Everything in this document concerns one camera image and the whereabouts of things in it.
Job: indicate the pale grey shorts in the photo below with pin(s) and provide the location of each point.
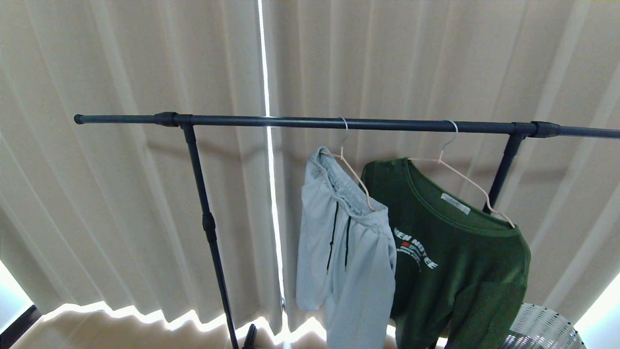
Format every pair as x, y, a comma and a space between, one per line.
358, 271

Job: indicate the beige curtain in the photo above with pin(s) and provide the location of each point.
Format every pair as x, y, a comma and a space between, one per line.
121, 58

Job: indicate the green garment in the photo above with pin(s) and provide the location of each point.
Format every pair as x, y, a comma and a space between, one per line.
460, 271

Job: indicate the black clothes rack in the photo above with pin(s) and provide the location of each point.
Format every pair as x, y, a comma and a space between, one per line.
339, 123

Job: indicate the white laundry basket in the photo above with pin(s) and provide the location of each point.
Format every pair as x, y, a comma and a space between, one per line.
542, 329

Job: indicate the pink clothes hanger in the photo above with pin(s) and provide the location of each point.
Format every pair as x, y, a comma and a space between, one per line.
465, 178
356, 177

